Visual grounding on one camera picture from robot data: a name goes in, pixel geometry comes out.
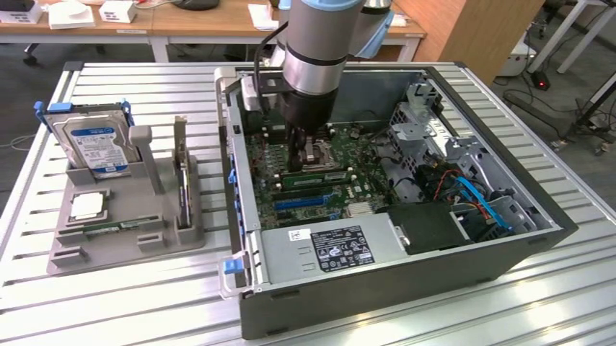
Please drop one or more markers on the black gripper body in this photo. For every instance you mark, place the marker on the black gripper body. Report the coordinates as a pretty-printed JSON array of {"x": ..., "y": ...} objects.
[{"x": 310, "y": 111}]

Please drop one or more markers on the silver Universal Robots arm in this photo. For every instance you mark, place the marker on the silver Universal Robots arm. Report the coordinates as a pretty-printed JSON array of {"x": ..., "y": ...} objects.
[{"x": 313, "y": 54}]

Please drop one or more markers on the metal CPU socket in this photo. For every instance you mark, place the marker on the metal CPU socket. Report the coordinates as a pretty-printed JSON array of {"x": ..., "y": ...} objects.
[{"x": 329, "y": 155}]

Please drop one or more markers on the black expansion slot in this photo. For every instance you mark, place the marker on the black expansion slot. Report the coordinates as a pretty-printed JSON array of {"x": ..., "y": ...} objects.
[{"x": 304, "y": 195}]

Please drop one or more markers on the green motherboard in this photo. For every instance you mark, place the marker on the green motherboard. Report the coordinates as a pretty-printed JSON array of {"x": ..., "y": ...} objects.
[{"x": 365, "y": 169}]

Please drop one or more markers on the blue expansion slot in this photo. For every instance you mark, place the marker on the blue expansion slot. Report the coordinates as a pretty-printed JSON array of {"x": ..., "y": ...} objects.
[{"x": 298, "y": 204}]

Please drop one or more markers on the silver chipset heatsink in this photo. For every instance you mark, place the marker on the silver chipset heatsink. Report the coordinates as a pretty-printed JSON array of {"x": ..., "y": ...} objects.
[{"x": 360, "y": 209}]

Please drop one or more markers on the grey metal disk bay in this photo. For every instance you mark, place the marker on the grey metal disk bay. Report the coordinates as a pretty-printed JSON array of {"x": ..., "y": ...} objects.
[{"x": 409, "y": 140}]

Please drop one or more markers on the graphics card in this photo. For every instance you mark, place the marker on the graphics card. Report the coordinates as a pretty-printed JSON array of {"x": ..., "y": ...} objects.
[{"x": 182, "y": 194}]

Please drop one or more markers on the white paper stack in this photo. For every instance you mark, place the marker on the white paper stack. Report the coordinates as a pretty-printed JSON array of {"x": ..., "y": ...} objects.
[{"x": 262, "y": 14}]

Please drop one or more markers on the grey power supply unit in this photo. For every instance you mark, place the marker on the grey power supply unit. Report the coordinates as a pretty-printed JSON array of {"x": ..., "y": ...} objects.
[{"x": 284, "y": 259}]

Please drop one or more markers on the white paper sheet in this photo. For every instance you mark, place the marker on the white paper sheet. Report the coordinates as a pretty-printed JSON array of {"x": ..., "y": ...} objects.
[{"x": 401, "y": 21}]

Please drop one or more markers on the grey plastic parts rack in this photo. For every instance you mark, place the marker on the grey plastic parts rack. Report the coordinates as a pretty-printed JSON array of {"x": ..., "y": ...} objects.
[{"x": 135, "y": 194}]

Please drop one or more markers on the blue plastic case latch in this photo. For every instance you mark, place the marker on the blue plastic case latch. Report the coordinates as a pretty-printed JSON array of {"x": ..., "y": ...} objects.
[{"x": 232, "y": 268}]

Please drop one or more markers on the black rounded device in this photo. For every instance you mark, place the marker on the black rounded device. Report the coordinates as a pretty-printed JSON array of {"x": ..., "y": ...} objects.
[{"x": 196, "y": 4}]

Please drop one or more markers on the wooden cabinet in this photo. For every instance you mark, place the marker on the wooden cabinet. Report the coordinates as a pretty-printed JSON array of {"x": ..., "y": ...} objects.
[{"x": 472, "y": 36}]

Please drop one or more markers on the hard disk blue carrier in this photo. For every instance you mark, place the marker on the hard disk blue carrier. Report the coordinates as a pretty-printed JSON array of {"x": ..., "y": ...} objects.
[{"x": 97, "y": 144}]

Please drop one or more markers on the silver CPU chip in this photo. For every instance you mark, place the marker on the silver CPU chip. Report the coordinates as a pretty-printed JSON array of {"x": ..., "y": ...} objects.
[{"x": 89, "y": 205}]

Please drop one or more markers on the white equipment box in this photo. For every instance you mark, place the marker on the white equipment box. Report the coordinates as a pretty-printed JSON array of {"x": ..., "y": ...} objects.
[{"x": 518, "y": 65}]

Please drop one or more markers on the black open PC case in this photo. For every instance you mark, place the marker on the black open PC case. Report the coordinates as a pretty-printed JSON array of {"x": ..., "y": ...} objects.
[{"x": 385, "y": 302}]

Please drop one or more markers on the black power adapter red light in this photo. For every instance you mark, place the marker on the black power adapter red light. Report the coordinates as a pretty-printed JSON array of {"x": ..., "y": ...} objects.
[{"x": 540, "y": 81}]

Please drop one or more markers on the white labelled cardboard box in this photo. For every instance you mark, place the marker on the white labelled cardboard box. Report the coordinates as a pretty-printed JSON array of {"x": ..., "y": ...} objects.
[
  {"x": 19, "y": 16},
  {"x": 118, "y": 12}
]

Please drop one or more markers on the white box with round disc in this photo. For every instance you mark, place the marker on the white box with round disc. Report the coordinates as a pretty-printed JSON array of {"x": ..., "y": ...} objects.
[{"x": 73, "y": 18}]

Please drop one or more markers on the black wheeled stand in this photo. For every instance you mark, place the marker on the black wheeled stand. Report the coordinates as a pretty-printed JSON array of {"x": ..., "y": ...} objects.
[{"x": 590, "y": 124}]

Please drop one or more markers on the black chair base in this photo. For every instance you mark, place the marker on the black chair base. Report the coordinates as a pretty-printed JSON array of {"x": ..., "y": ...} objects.
[{"x": 31, "y": 54}]

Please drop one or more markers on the silver metal gripper bracket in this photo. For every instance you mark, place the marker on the silver metal gripper bracket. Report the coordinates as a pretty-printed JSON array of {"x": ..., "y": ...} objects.
[{"x": 312, "y": 153}]

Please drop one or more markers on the wooden desk white frame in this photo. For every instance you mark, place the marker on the wooden desk white frame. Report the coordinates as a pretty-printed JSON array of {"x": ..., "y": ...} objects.
[
  {"x": 121, "y": 28},
  {"x": 217, "y": 21}
]

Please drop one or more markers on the white frame table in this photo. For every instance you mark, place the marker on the white frame table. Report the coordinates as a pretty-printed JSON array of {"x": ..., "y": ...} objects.
[{"x": 583, "y": 37}]

